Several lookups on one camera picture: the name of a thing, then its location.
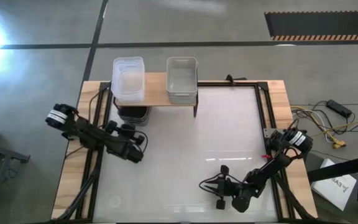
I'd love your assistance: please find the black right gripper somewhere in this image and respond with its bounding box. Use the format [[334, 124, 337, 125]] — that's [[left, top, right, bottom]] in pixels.
[[203, 164, 241, 210]]

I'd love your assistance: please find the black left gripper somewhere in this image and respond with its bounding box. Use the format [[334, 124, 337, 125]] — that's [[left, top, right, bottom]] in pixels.
[[105, 119, 147, 146]]

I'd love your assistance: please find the wooden shelf with black legs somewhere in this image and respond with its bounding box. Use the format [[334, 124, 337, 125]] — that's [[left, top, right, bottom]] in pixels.
[[112, 72, 200, 118]]

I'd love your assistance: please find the white printed paper sheet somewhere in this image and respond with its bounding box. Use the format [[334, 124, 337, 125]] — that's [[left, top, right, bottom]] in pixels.
[[310, 158, 357, 212]]

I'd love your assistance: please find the black diagonal beam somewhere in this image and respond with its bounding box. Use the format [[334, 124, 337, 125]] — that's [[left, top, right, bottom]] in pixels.
[[306, 152, 358, 184]]

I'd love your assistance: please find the black power adapter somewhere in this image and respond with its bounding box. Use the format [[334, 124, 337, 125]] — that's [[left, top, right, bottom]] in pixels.
[[326, 99, 353, 118]]

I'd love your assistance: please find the black hazard-striped floor mat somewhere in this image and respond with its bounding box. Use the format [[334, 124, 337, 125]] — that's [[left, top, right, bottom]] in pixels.
[[264, 11, 358, 41]]

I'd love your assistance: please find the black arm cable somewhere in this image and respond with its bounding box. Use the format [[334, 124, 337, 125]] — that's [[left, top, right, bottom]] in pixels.
[[88, 88, 104, 121]]

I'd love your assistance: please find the black aluminium table frame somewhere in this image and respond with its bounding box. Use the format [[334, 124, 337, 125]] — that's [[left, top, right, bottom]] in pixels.
[[51, 80, 318, 223]]

